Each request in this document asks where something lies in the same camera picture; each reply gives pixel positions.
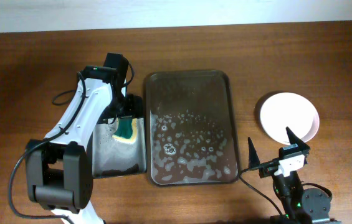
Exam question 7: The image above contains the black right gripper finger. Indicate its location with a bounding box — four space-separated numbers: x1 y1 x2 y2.
286 127 310 151
248 137 260 169

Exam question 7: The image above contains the green yellow sponge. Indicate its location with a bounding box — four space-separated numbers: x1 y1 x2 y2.
112 118 138 144

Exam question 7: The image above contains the pink plate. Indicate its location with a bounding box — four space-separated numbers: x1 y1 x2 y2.
259 92 320 145

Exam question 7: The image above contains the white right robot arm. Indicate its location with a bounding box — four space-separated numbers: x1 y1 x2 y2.
239 128 340 223

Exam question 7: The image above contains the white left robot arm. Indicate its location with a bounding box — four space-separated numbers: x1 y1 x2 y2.
24 53 146 223

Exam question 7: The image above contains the black soapy water tray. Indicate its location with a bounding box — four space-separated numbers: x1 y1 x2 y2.
89 117 147 179

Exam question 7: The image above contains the brown serving tray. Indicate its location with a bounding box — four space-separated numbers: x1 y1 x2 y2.
144 70 240 187

